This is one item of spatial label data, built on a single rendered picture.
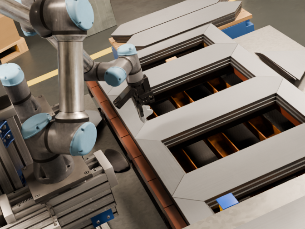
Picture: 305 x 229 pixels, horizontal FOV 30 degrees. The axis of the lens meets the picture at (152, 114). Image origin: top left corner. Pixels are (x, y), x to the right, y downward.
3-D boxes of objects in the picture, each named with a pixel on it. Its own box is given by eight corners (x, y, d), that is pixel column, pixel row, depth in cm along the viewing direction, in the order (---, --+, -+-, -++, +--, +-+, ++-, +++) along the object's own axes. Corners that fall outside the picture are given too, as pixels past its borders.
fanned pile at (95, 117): (91, 102, 318) (89, 96, 316) (111, 135, 286) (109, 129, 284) (71, 110, 316) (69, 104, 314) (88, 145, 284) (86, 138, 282)
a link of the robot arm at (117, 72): (98, 87, 224) (110, 73, 231) (123, 88, 219) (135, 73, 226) (92, 71, 219) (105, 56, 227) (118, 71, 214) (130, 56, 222)
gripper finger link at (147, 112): (156, 121, 244) (151, 103, 239) (143, 126, 243) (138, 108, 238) (154, 118, 247) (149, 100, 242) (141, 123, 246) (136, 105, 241)
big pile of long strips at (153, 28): (222, -4, 370) (220, -13, 366) (251, 14, 337) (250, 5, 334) (108, 38, 356) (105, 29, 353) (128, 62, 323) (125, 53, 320)
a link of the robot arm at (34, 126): (41, 138, 212) (29, 108, 205) (71, 141, 206) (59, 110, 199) (23, 159, 204) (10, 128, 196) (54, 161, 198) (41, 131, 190)
